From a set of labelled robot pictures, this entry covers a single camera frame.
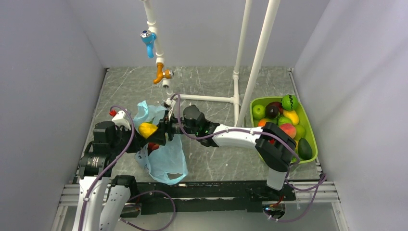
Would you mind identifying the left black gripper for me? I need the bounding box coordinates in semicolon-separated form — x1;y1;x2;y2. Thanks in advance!
110;124;147;155

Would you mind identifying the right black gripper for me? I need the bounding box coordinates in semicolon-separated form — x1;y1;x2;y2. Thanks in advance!
146;110;199;146

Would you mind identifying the fake yellow lemon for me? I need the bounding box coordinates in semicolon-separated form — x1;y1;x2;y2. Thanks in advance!
138;122;158;139
283;110;300;126

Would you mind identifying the light blue plastic bag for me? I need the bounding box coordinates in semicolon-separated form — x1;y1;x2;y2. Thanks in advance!
133;101;188;185

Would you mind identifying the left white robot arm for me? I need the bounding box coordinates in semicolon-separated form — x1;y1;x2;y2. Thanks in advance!
73;121;146;231

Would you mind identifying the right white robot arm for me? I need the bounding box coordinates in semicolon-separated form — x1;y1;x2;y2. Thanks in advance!
138;105;296;200

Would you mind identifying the fake green apple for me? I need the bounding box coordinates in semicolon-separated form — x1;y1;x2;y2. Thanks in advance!
252;104;266;120

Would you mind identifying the fake mango orange green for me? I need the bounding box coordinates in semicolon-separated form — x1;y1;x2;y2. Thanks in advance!
257;118;278;127

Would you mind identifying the fake dark purple fruit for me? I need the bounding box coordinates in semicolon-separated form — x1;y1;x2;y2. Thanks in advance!
265;102;283;119

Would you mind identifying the fake lime green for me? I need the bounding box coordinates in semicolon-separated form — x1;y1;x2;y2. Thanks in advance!
278;116;293;127

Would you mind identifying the fake peach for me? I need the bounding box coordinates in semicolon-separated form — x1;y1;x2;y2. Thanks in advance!
280;123;297;139

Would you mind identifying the fake yellow lemon in basket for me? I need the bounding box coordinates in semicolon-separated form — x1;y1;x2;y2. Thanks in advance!
283;110;300;126

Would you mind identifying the fake watermelon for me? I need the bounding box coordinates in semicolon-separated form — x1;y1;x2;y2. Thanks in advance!
281;94;299;111

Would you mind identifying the fake pale green pear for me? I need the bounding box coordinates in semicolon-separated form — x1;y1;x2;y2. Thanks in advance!
294;124;306;141

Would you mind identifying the fake avocado dark green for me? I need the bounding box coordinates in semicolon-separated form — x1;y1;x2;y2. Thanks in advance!
297;138;313;160

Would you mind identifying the orange plastic tap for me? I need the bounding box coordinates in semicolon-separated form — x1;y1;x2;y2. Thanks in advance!
153;63;174;84

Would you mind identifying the blue plastic tap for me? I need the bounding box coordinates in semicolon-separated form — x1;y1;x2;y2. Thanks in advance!
140;30;156;58

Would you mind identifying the green plastic basket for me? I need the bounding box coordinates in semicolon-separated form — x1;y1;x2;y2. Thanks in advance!
250;97;318;164

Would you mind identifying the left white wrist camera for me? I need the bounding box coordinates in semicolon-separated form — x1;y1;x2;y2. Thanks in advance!
109;109;131;130

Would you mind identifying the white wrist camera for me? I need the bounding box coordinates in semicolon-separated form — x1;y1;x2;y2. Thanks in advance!
163;98;176;118
109;109;131;130

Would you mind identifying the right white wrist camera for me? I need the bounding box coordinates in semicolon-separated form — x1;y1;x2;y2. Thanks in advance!
163;98;176;118

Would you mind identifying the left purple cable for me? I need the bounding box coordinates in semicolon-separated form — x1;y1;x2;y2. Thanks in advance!
76;106;177;231

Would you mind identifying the purple cable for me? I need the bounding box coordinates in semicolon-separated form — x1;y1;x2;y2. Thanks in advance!
76;106;177;231
169;93;327;223

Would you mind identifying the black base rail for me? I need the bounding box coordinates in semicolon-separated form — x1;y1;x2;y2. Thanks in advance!
110;175;296;218

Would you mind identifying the white PVC pipe frame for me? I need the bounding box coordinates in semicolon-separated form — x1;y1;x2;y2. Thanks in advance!
143;0;280;126

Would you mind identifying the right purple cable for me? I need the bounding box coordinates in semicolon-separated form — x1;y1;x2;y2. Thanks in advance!
169;93;327;223

